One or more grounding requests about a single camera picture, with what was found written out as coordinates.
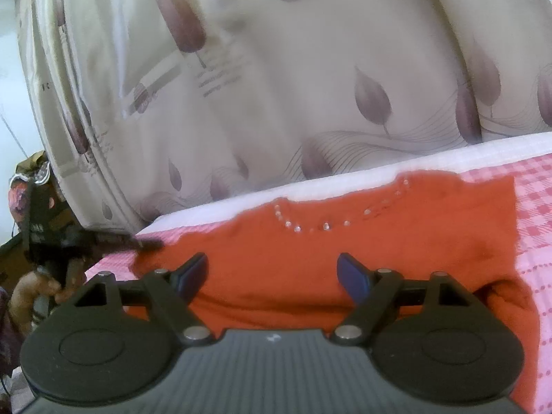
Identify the red knitted sweater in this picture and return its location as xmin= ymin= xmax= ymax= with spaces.
xmin=132 ymin=171 xmax=540 ymax=409

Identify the cluttered items pile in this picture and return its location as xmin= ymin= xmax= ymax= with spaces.
xmin=0 ymin=149 xmax=94 ymax=397

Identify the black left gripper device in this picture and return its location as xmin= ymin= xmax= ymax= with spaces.
xmin=21 ymin=179 xmax=164 ymax=287

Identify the pink checkered bed sheet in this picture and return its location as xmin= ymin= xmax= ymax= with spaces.
xmin=10 ymin=131 xmax=552 ymax=414

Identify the beige leaf-patterned mattress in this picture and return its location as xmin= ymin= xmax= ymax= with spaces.
xmin=16 ymin=0 xmax=551 ymax=232

